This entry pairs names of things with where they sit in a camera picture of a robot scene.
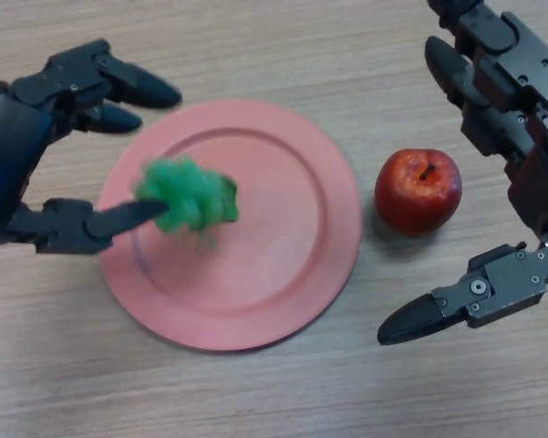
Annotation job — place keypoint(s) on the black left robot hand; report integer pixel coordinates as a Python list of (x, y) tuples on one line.
[(9, 146)]

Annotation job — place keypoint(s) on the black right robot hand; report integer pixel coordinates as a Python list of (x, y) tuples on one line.
[(538, 182)]

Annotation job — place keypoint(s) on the green grape bunch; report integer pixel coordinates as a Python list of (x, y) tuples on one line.
[(191, 196)]

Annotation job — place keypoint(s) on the pink round plate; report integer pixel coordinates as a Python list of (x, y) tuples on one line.
[(278, 255)]

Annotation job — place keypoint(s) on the red apple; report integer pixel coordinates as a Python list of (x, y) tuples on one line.
[(415, 201)]

